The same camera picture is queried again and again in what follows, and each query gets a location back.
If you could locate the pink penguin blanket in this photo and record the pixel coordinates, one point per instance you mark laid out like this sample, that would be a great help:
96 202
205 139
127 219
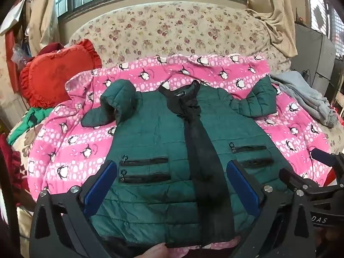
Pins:
67 129

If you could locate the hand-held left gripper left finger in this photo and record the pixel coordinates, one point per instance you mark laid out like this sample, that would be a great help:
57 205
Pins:
100 186

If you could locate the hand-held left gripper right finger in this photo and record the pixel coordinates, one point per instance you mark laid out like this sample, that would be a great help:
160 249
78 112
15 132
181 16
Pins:
243 186

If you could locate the dark red cloth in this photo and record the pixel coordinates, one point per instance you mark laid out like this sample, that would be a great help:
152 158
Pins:
13 166

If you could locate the grey cabinet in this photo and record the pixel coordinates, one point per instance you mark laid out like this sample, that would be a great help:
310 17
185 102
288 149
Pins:
314 53

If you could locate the red ruffled pillow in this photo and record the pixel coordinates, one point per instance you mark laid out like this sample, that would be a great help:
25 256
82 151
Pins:
51 75

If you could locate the white paper bag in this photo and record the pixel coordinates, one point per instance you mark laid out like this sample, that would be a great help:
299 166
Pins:
13 16

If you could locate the black charger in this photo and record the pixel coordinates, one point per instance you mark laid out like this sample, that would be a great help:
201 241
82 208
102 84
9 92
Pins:
305 74

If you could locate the person's left hand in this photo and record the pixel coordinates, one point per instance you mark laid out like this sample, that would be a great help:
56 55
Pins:
153 250

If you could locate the barred side window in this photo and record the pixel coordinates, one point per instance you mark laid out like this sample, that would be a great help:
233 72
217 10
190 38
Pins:
319 10

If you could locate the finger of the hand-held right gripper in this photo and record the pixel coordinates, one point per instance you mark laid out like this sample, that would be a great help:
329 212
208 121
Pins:
319 154
290 176

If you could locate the grey sweatpants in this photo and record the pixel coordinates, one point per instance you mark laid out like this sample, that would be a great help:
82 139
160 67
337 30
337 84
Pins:
303 91

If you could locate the floral bed sheet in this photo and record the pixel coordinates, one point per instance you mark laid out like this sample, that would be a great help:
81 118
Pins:
174 29

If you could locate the green cloth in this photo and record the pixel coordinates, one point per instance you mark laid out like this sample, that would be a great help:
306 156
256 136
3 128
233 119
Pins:
24 123

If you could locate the green puffer jacket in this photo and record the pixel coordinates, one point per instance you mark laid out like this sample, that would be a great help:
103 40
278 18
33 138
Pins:
150 129

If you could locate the beige curtain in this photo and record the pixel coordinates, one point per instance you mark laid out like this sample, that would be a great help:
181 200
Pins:
276 13
43 18

